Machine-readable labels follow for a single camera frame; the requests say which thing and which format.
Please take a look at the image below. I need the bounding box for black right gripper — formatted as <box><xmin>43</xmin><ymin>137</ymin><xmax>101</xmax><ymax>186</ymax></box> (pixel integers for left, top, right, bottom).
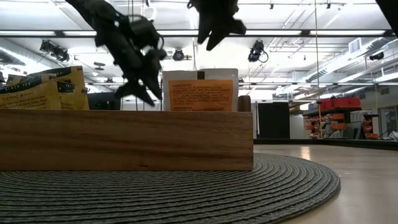
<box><xmin>188</xmin><ymin>0</ymin><xmax>246</xmax><ymax>52</ymax></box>

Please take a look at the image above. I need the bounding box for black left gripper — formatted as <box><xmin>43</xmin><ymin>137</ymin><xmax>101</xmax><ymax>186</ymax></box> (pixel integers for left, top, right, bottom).
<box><xmin>93</xmin><ymin>15</ymin><xmax>167</xmax><ymax>105</ymax></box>

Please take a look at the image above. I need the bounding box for white orange tea packet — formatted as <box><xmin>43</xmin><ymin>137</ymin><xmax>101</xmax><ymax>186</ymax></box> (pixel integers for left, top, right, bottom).
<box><xmin>162</xmin><ymin>68</ymin><xmax>239</xmax><ymax>112</ymax></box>

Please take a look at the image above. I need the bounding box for yellow tea packet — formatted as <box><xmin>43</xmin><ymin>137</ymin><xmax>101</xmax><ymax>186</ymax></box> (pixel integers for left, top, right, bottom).
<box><xmin>0</xmin><ymin>74</ymin><xmax>62</xmax><ymax>110</ymax></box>
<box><xmin>27</xmin><ymin>65</ymin><xmax>90</xmax><ymax>110</ymax></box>

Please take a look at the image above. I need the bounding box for dark background screen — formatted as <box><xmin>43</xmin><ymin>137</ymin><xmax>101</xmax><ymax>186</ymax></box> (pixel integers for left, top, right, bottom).
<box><xmin>86</xmin><ymin>92</ymin><xmax>121</xmax><ymax>111</ymax></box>

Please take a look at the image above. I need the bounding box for wooden compartment box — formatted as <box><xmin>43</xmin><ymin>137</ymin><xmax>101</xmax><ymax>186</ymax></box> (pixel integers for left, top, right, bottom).
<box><xmin>0</xmin><ymin>95</ymin><xmax>254</xmax><ymax>172</ymax></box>

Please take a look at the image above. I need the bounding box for black background cabinet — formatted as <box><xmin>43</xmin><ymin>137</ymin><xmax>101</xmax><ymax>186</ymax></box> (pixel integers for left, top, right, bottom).
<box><xmin>257</xmin><ymin>101</ymin><xmax>290</xmax><ymax>139</ymax></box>

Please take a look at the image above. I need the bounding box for thin vertical pole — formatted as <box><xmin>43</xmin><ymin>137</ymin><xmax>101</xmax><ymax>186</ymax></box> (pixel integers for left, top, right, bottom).
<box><xmin>313</xmin><ymin>0</ymin><xmax>323</xmax><ymax>139</ymax></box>

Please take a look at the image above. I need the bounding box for round grey woven placemat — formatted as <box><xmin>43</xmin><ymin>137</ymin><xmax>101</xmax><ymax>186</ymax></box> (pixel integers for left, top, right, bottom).
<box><xmin>0</xmin><ymin>152</ymin><xmax>341</xmax><ymax>224</ymax></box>

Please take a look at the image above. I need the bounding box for shelving with red orange bins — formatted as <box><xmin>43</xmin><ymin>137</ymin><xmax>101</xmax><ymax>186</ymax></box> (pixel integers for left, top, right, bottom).
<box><xmin>303</xmin><ymin>96</ymin><xmax>380</xmax><ymax>140</ymax></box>

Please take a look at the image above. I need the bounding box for silver air duct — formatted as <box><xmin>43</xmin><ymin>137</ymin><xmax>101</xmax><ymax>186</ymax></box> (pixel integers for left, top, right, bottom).
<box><xmin>304</xmin><ymin>37</ymin><xmax>398</xmax><ymax>83</ymax></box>

